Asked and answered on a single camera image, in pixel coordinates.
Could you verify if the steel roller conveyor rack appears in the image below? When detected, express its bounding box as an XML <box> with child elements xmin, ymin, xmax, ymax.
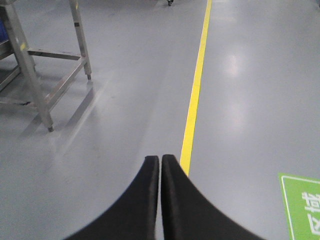
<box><xmin>0</xmin><ymin>0</ymin><xmax>93</xmax><ymax>139</ymax></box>

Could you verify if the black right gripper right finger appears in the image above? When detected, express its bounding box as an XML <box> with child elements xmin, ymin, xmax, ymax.
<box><xmin>161</xmin><ymin>154</ymin><xmax>260</xmax><ymax>240</ymax></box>

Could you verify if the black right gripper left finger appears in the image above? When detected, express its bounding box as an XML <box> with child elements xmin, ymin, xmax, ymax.
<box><xmin>68</xmin><ymin>155</ymin><xmax>160</xmax><ymax>240</ymax></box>

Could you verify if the yellow floor tape strip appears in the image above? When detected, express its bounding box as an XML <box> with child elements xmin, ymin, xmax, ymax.
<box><xmin>179</xmin><ymin>0</ymin><xmax>212</xmax><ymax>176</ymax></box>

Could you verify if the green floor sign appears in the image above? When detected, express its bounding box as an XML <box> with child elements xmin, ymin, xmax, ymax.
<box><xmin>278</xmin><ymin>173</ymin><xmax>320</xmax><ymax>240</ymax></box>

